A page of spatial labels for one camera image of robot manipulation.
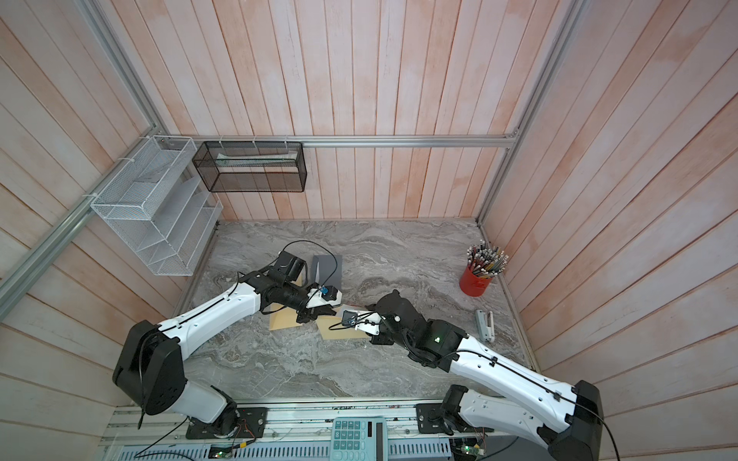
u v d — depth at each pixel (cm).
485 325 88
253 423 74
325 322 74
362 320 60
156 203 72
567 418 40
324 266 103
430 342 51
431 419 73
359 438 70
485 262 86
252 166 104
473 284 91
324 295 67
